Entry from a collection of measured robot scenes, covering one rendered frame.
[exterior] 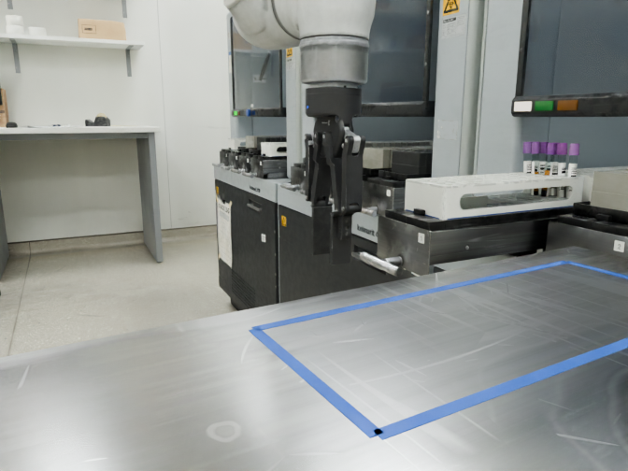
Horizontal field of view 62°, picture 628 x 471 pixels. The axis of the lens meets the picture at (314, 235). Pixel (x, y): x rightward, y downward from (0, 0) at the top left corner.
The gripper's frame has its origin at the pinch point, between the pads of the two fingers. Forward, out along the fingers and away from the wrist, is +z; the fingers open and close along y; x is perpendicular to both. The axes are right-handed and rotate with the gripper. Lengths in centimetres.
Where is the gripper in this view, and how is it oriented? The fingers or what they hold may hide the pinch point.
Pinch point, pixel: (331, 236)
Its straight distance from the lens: 73.1
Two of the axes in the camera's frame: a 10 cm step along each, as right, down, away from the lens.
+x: -9.0, 0.8, -4.3
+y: -4.3, -2.0, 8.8
